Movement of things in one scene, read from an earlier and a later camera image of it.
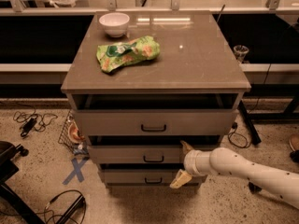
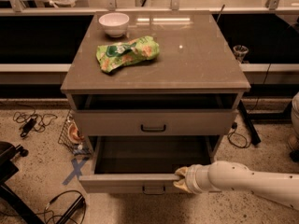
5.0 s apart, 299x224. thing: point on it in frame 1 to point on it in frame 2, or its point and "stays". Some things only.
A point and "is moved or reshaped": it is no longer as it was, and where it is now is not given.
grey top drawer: x=154 y=114 stays
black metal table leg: x=250 y=126 stays
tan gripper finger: x=186 y=147 to x=182 y=171
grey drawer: x=140 y=154 is moved or reshaped
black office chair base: x=7 y=169 stays
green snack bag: x=116 y=55 stays
